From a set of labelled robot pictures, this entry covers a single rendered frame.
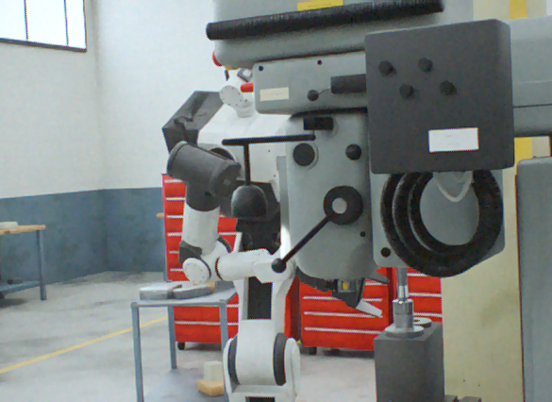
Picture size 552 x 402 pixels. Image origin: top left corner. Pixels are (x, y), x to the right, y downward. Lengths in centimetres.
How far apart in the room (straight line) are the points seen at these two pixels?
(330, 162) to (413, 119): 38
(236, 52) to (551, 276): 70
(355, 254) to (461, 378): 196
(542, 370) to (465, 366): 207
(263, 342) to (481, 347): 128
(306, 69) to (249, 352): 102
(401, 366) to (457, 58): 98
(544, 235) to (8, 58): 1094
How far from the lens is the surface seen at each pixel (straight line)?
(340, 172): 167
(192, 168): 222
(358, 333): 686
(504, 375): 356
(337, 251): 170
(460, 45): 132
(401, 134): 134
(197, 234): 233
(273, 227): 251
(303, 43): 168
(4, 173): 1191
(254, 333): 249
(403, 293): 214
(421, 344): 211
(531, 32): 157
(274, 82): 171
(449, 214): 159
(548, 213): 150
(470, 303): 353
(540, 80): 156
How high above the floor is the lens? 155
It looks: 3 degrees down
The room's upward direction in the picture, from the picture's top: 3 degrees counter-clockwise
